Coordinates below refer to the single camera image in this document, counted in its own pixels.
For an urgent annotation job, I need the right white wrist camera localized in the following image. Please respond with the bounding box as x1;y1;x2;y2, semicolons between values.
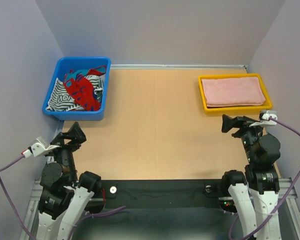
249;110;278;128

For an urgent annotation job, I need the grey white striped towel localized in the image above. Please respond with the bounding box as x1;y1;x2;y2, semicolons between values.
45;75;105;112

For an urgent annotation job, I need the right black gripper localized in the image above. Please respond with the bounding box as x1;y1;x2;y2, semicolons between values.
222;112;268;163

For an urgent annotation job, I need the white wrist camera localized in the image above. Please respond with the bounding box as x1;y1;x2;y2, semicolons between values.
249;110;278;128
21;136;60;158

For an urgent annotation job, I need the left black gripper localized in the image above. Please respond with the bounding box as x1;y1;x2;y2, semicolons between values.
48;120;87;181

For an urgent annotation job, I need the pink towel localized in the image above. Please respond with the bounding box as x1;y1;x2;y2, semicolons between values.
201;77;266;108

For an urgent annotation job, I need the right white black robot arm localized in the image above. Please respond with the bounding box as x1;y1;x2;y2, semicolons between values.
220;114;282;240

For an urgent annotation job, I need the red teal towel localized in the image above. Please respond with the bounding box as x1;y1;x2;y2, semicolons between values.
63;65;107;112

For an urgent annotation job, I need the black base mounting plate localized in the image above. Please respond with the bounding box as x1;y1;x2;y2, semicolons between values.
101;179;236;212

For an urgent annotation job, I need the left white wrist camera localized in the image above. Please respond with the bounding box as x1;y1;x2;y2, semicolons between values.
21;136;60;158

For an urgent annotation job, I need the yellow plastic tray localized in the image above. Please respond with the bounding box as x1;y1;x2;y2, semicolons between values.
198;73;273;115

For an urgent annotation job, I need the blue plastic bin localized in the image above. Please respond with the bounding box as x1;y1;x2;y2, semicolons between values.
42;56;111;121

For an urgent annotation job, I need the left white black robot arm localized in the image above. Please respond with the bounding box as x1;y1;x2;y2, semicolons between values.
36;121;102;240

